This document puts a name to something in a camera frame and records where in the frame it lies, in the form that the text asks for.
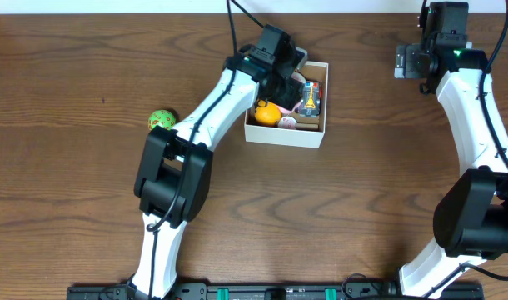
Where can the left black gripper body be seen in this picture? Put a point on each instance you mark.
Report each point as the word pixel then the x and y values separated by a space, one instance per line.
pixel 285 92

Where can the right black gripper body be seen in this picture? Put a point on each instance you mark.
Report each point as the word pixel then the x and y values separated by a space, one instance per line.
pixel 413 57

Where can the white pink chicken toy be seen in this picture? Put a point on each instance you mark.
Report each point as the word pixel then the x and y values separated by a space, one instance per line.
pixel 300 78

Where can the orange rubber dinosaur toy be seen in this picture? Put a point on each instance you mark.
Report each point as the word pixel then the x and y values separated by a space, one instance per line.
pixel 267 113

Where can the wooden pig rattle drum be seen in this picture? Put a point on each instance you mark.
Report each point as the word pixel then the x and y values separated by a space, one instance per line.
pixel 291 123

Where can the red grey toy car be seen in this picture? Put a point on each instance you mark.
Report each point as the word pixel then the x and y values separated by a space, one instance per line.
pixel 310 105

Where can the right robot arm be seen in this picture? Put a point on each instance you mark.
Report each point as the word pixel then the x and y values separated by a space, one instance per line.
pixel 470 223

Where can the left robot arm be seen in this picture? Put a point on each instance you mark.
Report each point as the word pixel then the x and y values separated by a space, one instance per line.
pixel 174 174

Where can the white cardboard box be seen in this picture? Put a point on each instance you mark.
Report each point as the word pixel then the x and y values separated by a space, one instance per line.
pixel 304 138

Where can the green number ball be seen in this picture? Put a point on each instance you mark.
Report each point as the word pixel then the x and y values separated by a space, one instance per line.
pixel 161 118

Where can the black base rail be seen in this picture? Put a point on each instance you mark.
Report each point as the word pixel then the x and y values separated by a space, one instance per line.
pixel 356 287

